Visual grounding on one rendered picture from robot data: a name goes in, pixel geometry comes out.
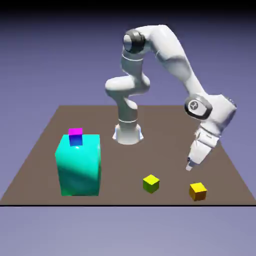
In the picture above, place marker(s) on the small yellow-green cube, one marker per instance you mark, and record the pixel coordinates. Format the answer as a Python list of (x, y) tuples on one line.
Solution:
[(151, 183)]

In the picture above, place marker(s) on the small orange cube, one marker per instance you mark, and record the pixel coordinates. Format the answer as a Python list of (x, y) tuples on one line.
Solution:
[(198, 191)]

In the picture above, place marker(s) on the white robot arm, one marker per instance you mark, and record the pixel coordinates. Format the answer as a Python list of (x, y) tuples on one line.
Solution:
[(172, 60)]

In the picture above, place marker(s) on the large cyan box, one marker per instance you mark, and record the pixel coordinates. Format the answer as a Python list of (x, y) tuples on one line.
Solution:
[(79, 166)]

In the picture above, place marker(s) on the small magenta cube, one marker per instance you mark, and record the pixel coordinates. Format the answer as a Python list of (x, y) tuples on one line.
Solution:
[(75, 137)]

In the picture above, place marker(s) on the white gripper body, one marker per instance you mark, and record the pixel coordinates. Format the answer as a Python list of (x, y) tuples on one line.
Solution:
[(201, 149)]

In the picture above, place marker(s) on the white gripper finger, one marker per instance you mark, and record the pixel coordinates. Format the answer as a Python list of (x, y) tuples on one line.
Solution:
[(188, 165)]

